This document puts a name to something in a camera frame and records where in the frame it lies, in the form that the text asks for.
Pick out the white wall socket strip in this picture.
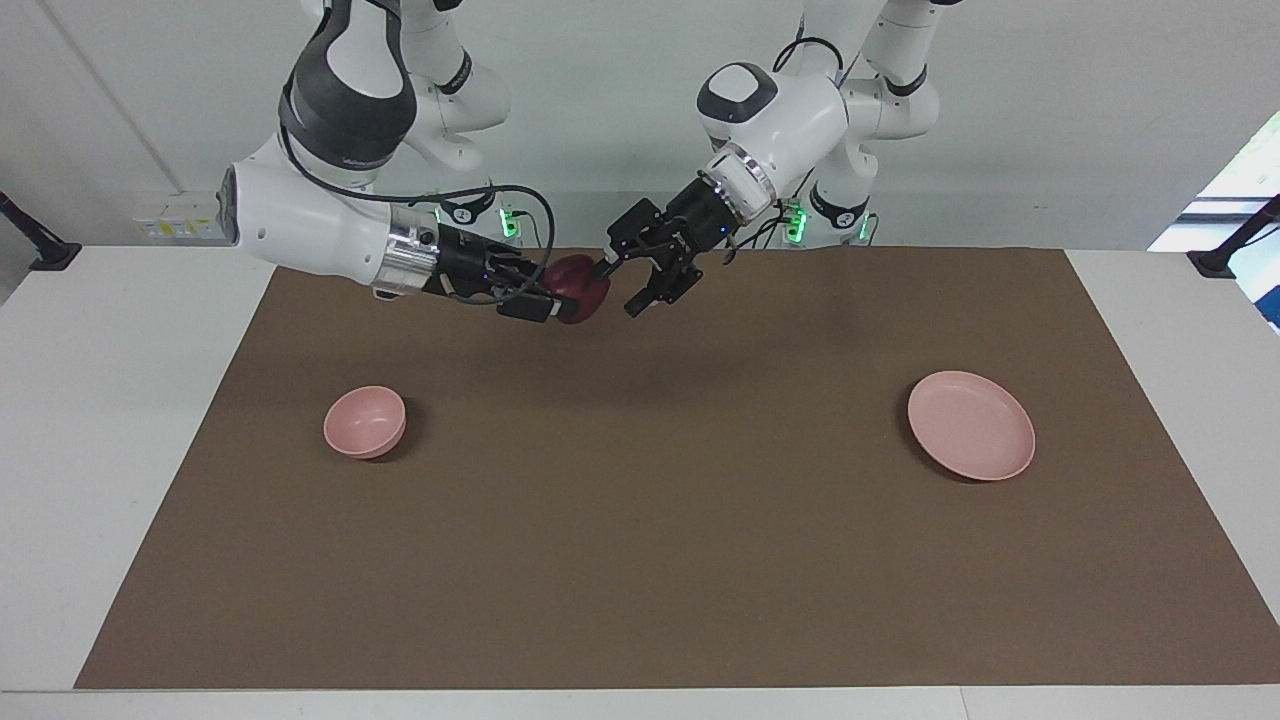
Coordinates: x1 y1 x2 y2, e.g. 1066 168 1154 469
133 192 227 241

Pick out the brown table mat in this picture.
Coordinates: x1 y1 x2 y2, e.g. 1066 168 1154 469
73 246 1280 691

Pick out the dark red apple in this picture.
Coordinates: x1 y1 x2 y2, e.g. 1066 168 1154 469
543 254 613 325

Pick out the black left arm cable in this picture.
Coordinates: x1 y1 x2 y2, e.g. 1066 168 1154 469
722 36 851 269

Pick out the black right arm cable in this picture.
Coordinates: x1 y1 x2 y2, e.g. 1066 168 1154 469
278 90 558 301

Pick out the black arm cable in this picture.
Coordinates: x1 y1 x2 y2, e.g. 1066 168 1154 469
278 90 558 301
722 36 851 269

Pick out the pink bowl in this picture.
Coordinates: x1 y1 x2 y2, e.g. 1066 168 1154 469
322 385 408 460

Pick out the black clamp stand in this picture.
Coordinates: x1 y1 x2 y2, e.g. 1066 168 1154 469
0 190 83 273
1187 195 1280 279

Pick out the bright window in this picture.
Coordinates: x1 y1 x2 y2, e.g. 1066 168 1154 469
1148 108 1280 251

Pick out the pink plate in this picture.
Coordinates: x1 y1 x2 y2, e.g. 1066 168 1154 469
907 370 1037 482

